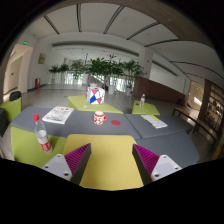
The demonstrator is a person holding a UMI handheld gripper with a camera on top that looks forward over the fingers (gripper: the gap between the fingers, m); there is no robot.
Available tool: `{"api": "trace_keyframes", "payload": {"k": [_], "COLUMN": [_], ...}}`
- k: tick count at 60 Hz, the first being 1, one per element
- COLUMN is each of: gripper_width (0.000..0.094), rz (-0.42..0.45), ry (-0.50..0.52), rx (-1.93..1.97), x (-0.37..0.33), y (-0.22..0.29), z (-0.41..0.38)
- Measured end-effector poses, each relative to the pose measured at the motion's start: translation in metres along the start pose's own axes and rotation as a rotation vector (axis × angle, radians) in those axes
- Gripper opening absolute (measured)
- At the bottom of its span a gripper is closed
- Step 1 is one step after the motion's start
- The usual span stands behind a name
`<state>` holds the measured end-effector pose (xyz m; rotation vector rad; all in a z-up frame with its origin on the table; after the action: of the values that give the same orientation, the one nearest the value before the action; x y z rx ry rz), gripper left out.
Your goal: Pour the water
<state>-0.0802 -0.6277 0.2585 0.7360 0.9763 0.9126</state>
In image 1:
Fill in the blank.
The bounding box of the distant clear water bottle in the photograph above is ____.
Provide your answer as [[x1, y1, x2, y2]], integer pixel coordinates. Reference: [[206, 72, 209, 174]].
[[139, 94, 146, 108]]

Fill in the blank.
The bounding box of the red and white patterned mug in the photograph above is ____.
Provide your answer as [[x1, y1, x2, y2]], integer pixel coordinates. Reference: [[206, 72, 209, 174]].
[[93, 111, 108, 125]]

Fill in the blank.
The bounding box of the water bottle with red cap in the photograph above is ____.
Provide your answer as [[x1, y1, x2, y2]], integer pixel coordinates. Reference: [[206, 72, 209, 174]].
[[33, 114, 52, 154]]

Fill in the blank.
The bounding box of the white red blue patterned cube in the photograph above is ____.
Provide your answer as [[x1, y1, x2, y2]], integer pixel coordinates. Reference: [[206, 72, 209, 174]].
[[86, 87, 105, 105]]

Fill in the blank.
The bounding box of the black chair on left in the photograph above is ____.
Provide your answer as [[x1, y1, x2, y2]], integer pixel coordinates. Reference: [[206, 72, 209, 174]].
[[9, 91, 22, 101]]

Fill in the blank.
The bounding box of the yellow booklet on right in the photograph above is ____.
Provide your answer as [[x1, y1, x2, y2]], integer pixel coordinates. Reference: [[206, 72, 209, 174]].
[[142, 115, 167, 129]]

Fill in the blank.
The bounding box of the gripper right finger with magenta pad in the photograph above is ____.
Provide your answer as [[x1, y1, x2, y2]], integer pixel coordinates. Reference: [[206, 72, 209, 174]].
[[132, 144, 181, 185]]

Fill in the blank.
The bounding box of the large green potted plant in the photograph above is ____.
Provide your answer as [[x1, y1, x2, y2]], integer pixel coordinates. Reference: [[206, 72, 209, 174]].
[[86, 54, 123, 91]]

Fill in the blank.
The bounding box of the wooden bookshelf on right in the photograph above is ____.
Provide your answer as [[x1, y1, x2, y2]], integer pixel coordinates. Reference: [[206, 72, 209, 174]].
[[199, 80, 224, 133]]

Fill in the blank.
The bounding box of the magazine on left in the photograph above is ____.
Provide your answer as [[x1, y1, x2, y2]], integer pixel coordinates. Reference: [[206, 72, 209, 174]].
[[42, 106, 74, 124]]

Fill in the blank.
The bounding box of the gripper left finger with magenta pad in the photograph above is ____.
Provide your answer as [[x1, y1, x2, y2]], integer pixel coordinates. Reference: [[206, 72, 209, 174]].
[[42, 143, 91, 185]]

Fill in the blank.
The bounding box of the framed picture on wall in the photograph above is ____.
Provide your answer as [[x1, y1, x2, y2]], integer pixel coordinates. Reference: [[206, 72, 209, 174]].
[[38, 53, 46, 64]]

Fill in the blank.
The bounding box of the red fire extinguisher box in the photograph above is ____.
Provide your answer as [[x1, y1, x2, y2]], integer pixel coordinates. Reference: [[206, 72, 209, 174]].
[[35, 78, 40, 89]]

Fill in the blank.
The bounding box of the wooden bench on right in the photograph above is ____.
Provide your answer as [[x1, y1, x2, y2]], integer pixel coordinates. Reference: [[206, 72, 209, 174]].
[[172, 107, 218, 146]]

